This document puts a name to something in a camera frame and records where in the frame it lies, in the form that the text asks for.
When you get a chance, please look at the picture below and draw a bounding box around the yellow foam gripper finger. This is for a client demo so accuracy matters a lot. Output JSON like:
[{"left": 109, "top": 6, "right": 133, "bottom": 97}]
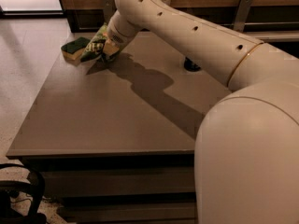
[{"left": 103, "top": 39, "right": 120, "bottom": 56}]

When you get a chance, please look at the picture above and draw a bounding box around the left metal bracket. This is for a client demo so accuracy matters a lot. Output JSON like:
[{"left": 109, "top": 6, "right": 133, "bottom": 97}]
[{"left": 101, "top": 0, "right": 115, "bottom": 22}]

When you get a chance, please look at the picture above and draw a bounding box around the blue soda can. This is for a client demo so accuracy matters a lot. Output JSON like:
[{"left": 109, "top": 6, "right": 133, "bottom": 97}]
[{"left": 184, "top": 58, "right": 201, "bottom": 72}]

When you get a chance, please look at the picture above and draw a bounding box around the upper grey drawer front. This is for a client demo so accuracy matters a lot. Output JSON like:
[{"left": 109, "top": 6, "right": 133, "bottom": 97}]
[{"left": 43, "top": 167, "right": 195, "bottom": 198}]

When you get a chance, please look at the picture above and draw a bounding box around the right metal bracket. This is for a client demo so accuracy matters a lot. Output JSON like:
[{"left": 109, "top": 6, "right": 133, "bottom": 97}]
[{"left": 233, "top": 0, "right": 253, "bottom": 32}]

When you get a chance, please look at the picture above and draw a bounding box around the green and yellow sponge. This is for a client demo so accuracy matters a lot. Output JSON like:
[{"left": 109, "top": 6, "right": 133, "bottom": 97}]
[{"left": 61, "top": 37, "right": 90, "bottom": 61}]

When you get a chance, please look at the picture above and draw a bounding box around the grey drawer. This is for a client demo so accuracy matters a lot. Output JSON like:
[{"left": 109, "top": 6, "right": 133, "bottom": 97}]
[
  {"left": 43, "top": 167, "right": 195, "bottom": 198},
  {"left": 57, "top": 203, "right": 196, "bottom": 223}
]

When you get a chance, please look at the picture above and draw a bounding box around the black chair base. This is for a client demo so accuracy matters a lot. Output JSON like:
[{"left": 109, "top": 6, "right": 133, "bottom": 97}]
[{"left": 0, "top": 163, "right": 48, "bottom": 224}]

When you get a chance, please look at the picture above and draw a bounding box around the green jalapeno chip bag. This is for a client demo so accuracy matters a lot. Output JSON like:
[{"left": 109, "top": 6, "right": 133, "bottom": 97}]
[{"left": 80, "top": 23, "right": 120, "bottom": 63}]

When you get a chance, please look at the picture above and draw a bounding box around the grey drawer cabinet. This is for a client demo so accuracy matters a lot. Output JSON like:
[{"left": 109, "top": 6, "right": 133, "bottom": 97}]
[{"left": 8, "top": 32, "right": 228, "bottom": 224}]

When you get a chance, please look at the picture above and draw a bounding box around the metal bracket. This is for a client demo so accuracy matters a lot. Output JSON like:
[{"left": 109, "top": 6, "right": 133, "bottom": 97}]
[
  {"left": 101, "top": 0, "right": 115, "bottom": 22},
  {"left": 233, "top": 0, "right": 253, "bottom": 32}
]

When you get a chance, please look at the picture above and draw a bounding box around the lower grey drawer front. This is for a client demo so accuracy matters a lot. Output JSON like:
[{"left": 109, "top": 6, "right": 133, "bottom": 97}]
[{"left": 57, "top": 203, "right": 196, "bottom": 223}]

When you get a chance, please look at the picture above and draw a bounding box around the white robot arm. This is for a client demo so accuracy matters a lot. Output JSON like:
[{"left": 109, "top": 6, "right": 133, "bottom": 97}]
[{"left": 107, "top": 0, "right": 299, "bottom": 224}]

